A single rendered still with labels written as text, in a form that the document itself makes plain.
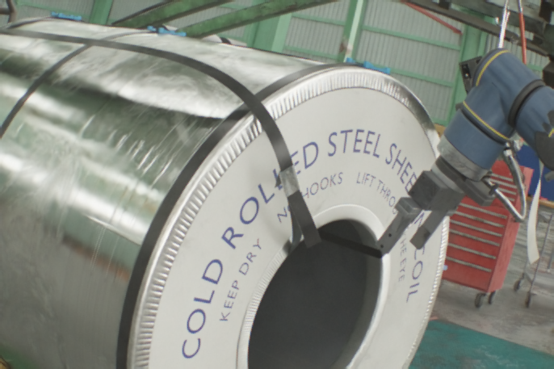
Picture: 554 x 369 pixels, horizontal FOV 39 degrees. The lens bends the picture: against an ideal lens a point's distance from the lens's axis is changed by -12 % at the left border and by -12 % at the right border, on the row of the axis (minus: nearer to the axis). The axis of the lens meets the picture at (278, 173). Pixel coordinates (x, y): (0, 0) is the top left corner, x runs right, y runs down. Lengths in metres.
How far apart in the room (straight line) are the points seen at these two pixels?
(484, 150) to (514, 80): 0.14
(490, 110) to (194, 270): 0.65
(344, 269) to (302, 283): 0.15
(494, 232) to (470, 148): 5.59
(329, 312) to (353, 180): 0.48
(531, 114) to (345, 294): 1.09
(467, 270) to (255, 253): 5.35
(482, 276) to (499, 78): 5.66
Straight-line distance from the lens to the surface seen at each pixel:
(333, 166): 1.92
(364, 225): 2.08
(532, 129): 1.38
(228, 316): 1.79
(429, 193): 1.44
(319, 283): 2.36
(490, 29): 2.85
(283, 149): 1.70
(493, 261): 7.01
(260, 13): 3.12
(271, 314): 2.44
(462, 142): 1.43
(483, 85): 1.43
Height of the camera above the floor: 1.25
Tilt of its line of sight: 5 degrees down
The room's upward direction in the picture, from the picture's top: 14 degrees clockwise
